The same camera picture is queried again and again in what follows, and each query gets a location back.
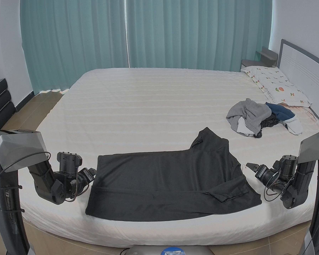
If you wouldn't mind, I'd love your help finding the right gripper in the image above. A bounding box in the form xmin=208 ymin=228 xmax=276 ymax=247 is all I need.
xmin=245 ymin=163 xmax=277 ymax=187

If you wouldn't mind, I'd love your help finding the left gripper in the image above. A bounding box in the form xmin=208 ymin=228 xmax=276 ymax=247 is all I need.
xmin=78 ymin=167 xmax=97 ymax=187

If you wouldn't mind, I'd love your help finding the black T-shirt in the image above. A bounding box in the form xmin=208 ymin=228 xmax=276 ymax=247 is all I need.
xmin=85 ymin=127 xmax=263 ymax=222

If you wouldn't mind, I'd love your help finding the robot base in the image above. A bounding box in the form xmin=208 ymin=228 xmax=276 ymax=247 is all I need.
xmin=122 ymin=245 xmax=210 ymax=255

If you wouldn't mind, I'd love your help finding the pile of clothes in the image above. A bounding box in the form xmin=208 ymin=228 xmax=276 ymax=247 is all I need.
xmin=226 ymin=98 xmax=303 ymax=138

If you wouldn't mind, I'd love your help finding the bed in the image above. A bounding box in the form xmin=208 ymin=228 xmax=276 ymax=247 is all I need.
xmin=17 ymin=39 xmax=319 ymax=248

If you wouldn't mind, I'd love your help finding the white printed pillow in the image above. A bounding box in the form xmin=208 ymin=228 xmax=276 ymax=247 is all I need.
xmin=240 ymin=65 xmax=312 ymax=108

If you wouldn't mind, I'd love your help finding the grey bedside table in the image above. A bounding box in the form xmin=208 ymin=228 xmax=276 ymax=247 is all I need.
xmin=241 ymin=46 xmax=279 ymax=68

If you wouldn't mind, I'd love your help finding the black chest of drawers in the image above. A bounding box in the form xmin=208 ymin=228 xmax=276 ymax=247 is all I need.
xmin=0 ymin=79 xmax=16 ymax=127

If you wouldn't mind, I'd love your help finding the blue-green curtain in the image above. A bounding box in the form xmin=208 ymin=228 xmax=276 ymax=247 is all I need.
xmin=126 ymin=0 xmax=274 ymax=71
xmin=21 ymin=0 xmax=129 ymax=95

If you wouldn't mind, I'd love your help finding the black cable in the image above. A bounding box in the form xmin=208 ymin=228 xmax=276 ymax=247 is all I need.
xmin=263 ymin=185 xmax=283 ymax=203
xmin=0 ymin=151 xmax=50 ymax=173

